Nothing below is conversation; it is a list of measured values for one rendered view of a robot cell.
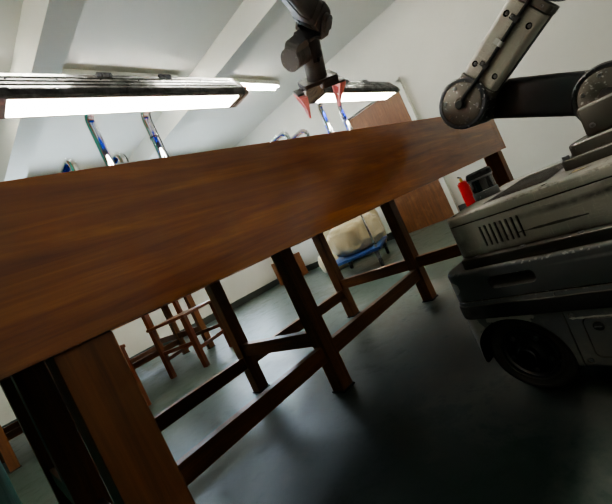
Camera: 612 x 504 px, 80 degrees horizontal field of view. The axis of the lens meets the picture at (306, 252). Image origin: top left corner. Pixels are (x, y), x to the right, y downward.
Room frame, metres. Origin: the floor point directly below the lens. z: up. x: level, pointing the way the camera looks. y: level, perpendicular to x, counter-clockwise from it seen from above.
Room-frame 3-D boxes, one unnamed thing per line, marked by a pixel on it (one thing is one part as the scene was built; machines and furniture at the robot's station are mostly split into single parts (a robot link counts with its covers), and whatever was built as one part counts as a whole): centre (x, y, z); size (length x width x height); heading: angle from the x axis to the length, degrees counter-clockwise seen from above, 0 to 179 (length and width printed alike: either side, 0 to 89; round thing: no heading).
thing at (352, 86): (1.57, -0.49, 1.08); 0.62 x 0.08 x 0.07; 135
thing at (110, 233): (1.00, -0.30, 0.67); 1.81 x 0.12 x 0.19; 135
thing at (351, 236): (4.26, -0.61, 0.41); 0.74 x 0.56 x 0.39; 138
